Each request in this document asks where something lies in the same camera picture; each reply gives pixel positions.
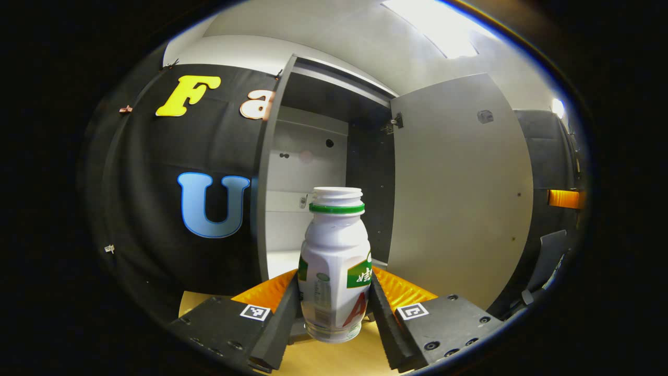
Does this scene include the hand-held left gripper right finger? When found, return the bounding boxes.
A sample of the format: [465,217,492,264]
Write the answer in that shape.
[369,266,504,372]

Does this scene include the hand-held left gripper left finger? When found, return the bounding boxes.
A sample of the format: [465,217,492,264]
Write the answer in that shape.
[168,269,299,372]

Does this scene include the white plastic bottle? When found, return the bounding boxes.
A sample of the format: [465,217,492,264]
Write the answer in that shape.
[297,186,373,344]

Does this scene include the light grey cabinet door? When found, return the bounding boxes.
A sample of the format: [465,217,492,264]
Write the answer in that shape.
[387,73,534,311]

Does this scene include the dark grey cabinet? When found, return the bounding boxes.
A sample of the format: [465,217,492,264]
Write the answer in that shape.
[255,54,400,345]

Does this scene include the metal door hinge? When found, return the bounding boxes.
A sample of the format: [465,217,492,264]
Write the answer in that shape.
[381,112,404,135]

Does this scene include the long ceiling light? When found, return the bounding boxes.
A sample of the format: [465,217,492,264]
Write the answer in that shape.
[383,0,496,59]

